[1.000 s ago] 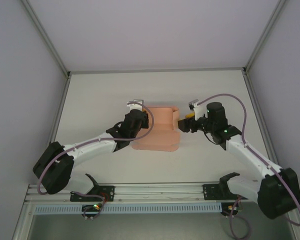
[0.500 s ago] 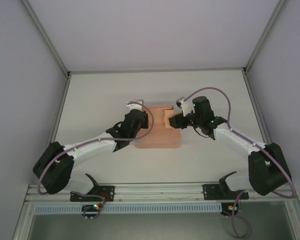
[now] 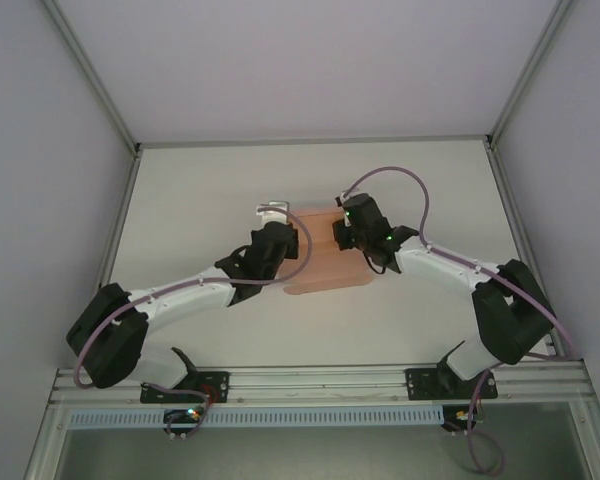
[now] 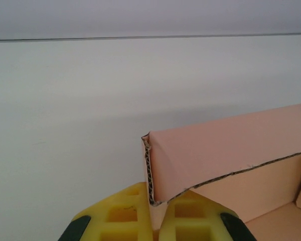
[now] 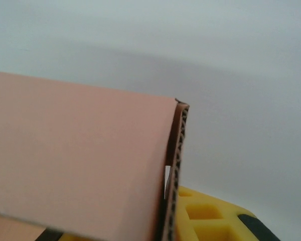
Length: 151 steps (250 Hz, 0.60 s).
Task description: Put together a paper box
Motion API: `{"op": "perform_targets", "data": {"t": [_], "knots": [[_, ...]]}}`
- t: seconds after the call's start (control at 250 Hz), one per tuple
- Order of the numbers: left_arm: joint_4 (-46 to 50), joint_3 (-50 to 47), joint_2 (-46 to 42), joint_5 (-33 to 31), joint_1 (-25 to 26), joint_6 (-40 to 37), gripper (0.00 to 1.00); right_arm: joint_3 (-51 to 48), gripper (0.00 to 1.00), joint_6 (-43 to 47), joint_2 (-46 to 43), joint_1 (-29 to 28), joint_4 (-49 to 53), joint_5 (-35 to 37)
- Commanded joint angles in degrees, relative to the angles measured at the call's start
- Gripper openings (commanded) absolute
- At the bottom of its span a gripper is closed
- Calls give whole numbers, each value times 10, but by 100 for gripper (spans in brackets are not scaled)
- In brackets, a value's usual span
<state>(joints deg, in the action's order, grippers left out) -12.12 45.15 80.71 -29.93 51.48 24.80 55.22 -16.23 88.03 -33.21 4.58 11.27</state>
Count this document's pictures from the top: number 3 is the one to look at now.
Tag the pink paper box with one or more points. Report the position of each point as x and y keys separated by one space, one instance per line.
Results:
x=330 y=265

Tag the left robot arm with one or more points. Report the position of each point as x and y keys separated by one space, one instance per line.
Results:
x=190 y=297

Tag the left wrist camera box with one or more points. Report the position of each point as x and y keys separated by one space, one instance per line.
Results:
x=272 y=215

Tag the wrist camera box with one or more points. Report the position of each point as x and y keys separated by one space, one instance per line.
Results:
x=342 y=200
x=272 y=215

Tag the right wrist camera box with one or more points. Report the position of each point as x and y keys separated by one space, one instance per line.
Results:
x=342 y=200

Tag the aluminium frame crossbar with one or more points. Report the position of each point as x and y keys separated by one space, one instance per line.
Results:
x=310 y=141

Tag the aluminium mounting rail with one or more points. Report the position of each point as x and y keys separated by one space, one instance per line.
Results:
x=320 y=385

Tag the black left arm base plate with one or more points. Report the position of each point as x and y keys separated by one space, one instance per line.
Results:
x=215 y=387

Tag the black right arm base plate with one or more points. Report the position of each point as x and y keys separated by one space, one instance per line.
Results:
x=420 y=385

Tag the aluminium frame post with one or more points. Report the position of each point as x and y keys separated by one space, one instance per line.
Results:
x=530 y=70
x=95 y=85

